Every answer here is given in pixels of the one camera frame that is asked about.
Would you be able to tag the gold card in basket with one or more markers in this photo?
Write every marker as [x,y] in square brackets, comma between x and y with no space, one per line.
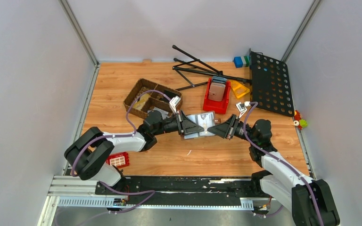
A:
[138,105]

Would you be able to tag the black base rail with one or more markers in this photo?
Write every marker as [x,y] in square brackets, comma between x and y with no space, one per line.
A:
[163,192]

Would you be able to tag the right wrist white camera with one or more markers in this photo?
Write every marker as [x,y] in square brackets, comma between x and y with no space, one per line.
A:
[242,108]

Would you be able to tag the pink wallet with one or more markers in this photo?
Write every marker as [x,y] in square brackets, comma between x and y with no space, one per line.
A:
[216,91]

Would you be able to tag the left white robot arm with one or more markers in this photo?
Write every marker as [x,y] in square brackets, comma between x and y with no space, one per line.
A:
[89,153]

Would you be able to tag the red white small tray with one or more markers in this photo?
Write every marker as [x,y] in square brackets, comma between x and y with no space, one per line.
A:
[118,160]

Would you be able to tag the blue green toy block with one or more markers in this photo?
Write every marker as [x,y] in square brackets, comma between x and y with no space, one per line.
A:
[241,61]

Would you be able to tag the wrist white camera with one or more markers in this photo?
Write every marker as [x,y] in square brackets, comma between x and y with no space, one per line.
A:
[242,108]
[173,104]

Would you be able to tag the black card in basket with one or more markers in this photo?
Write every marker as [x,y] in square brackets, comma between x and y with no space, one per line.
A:
[171,94]

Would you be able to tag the red plastic bin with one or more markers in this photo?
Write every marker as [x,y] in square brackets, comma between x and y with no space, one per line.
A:
[218,107]

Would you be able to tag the woven wicker basket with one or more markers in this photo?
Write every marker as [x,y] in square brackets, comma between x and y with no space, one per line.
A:
[156,98]

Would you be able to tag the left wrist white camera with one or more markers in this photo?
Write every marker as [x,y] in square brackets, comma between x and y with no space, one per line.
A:
[173,104]

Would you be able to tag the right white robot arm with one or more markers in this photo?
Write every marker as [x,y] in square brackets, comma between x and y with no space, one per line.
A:
[309,201]

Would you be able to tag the black folded tripod stand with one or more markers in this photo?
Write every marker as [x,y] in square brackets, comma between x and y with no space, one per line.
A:
[197,66]

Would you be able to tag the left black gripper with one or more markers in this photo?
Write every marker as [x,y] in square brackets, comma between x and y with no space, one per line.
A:
[187,127]

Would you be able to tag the yellow plastic frame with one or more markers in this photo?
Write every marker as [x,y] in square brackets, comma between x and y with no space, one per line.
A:
[239,89]

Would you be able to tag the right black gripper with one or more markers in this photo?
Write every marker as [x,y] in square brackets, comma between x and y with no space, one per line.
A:
[223,130]

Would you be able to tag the red green toy pieces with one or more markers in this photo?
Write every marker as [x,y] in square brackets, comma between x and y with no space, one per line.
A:
[299,122]

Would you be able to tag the black perforated metal tray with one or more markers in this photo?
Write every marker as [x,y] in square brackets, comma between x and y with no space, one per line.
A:
[270,84]

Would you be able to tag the silver card in basket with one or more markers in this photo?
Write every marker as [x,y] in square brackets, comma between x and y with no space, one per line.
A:
[160,110]

